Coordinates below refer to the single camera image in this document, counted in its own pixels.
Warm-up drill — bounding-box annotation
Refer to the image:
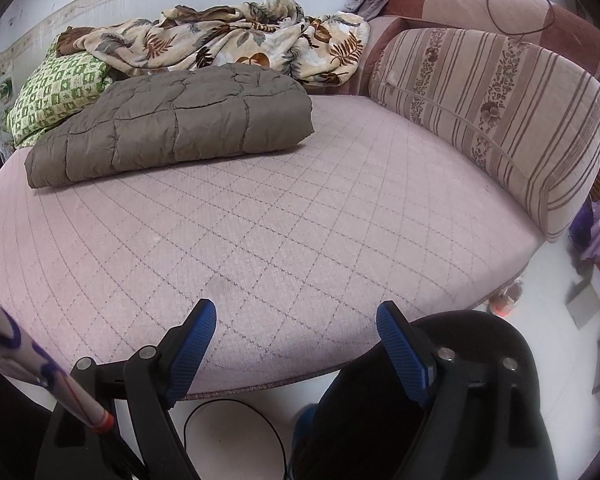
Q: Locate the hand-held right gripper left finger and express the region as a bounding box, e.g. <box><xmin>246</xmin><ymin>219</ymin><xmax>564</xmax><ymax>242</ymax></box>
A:
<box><xmin>35</xmin><ymin>298</ymin><xmax>218</xmax><ymax>480</ymax></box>

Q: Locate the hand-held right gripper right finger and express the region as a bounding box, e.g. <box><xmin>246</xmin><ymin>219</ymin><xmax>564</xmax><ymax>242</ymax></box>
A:
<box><xmin>375</xmin><ymin>301</ymin><xmax>548</xmax><ymax>480</ymax></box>

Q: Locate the olive quilted hooded jacket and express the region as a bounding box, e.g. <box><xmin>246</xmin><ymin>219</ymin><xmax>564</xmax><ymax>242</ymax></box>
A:
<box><xmin>24</xmin><ymin>62</ymin><xmax>315</xmax><ymax>189</ymax></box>

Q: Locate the black rounded object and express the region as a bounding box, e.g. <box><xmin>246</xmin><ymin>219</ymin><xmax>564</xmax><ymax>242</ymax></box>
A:
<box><xmin>290</xmin><ymin>310</ymin><xmax>548</xmax><ymax>480</ymax></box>

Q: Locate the red floor bottle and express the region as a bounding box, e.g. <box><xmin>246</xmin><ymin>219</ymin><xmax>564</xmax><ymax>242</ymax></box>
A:
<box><xmin>487</xmin><ymin>280</ymin><xmax>525</xmax><ymax>318</ymax></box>

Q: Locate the pink quilted sofa bed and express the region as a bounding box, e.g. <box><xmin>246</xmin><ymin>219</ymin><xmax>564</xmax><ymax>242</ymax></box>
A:
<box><xmin>0</xmin><ymin>92</ymin><xmax>543</xmax><ymax>396</ymax></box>

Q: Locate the white purple printed pole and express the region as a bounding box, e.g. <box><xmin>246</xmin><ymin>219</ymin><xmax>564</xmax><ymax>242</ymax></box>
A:
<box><xmin>0</xmin><ymin>280</ymin><xmax>148</xmax><ymax>480</ymax></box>

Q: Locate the grey flat board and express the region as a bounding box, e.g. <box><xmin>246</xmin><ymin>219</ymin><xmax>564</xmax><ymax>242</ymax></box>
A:
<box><xmin>565</xmin><ymin>262</ymin><xmax>600</xmax><ymax>331</ymax></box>

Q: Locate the purple dotted cloth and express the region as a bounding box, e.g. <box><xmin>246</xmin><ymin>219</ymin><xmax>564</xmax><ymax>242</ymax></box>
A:
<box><xmin>567</xmin><ymin>197</ymin><xmax>600</xmax><ymax>273</ymax></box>

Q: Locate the striped floral back cushion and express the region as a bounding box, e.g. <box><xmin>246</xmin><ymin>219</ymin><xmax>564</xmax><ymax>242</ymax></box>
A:
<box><xmin>369</xmin><ymin>27</ymin><xmax>600</xmax><ymax>243</ymax></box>

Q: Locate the green checkered pillow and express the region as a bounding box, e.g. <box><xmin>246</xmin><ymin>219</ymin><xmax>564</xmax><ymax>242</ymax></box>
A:
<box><xmin>6</xmin><ymin>50</ymin><xmax>115</xmax><ymax>150</ymax></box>

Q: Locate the beige leaf print blanket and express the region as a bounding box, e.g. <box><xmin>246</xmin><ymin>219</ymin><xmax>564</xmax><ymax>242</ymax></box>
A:
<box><xmin>77</xmin><ymin>0</ymin><xmax>371</xmax><ymax>86</ymax></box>

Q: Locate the brown fleece cloth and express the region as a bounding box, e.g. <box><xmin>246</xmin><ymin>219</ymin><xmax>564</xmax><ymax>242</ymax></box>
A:
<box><xmin>54</xmin><ymin>25</ymin><xmax>98</xmax><ymax>57</ymax></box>

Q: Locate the grey cloth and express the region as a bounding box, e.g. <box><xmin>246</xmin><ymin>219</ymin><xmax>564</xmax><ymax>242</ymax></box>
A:
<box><xmin>342</xmin><ymin>0</ymin><xmax>396</xmax><ymax>23</ymax></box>

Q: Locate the brown pink sofa backrest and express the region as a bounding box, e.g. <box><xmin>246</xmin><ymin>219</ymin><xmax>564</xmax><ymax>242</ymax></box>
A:
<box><xmin>362</xmin><ymin>0</ymin><xmax>600</xmax><ymax>96</ymax></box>

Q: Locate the black floor cable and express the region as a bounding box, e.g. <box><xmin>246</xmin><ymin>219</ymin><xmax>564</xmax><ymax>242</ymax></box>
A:
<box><xmin>182</xmin><ymin>397</ymin><xmax>288</xmax><ymax>480</ymax></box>

